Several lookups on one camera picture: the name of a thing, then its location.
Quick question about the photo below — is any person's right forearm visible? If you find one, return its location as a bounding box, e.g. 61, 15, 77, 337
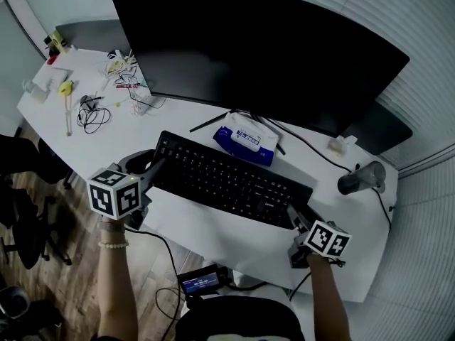
305, 252, 360, 341

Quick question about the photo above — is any tangle of mixed cables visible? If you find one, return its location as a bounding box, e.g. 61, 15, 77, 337
98, 49, 147, 91

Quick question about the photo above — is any gray desk divider panel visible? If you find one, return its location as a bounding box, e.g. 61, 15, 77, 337
55, 18, 129, 53

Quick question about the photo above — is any person's left forearm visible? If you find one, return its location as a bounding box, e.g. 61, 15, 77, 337
95, 218, 140, 341

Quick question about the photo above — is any blue and white wipes packet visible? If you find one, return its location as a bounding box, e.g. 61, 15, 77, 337
212, 114, 282, 168

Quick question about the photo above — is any small black screen device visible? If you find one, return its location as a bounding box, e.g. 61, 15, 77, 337
176, 264, 229, 297

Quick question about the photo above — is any pale wooden jointed stick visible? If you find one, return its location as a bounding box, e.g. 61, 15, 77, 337
63, 94, 74, 137

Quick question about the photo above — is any person's black clothing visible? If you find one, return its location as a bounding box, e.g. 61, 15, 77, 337
175, 294, 304, 341

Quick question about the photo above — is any pale woven wristband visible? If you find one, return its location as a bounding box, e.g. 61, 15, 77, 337
99, 220, 127, 234

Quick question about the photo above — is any white bead bracelet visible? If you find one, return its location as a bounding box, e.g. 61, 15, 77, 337
97, 239, 130, 250

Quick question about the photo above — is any black keyboard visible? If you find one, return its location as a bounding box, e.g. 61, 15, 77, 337
151, 130, 314, 231

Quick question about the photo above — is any gray round bin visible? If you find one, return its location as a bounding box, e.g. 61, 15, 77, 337
0, 286, 31, 320

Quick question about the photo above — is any yellow green box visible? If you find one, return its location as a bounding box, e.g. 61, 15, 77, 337
48, 31, 70, 54

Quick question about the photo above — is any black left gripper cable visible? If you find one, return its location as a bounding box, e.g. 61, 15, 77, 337
122, 225, 186, 333

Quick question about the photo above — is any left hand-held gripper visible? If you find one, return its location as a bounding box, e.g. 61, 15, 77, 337
86, 149, 167, 231

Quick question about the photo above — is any flat white pad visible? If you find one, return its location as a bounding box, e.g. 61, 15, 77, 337
32, 67, 74, 91

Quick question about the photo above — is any black curved monitor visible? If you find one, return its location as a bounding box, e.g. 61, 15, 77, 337
112, 0, 411, 138

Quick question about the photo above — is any small white box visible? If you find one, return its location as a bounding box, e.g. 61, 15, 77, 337
29, 86, 49, 104

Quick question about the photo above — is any black office chair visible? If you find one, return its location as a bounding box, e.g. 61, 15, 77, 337
0, 133, 76, 270

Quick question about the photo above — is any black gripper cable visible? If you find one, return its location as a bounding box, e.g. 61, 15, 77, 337
122, 225, 186, 333
288, 269, 314, 302

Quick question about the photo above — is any black monitor cable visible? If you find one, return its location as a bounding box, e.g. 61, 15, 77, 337
262, 117, 396, 234

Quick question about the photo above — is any small white plastic block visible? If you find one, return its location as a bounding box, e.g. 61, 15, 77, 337
327, 136, 358, 154

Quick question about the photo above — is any coiled black cable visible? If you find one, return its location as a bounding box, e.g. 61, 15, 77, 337
76, 94, 112, 135

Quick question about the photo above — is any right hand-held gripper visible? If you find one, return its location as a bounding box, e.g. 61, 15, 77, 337
286, 205, 353, 269

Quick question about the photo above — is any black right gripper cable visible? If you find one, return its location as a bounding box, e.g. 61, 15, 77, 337
288, 269, 314, 302

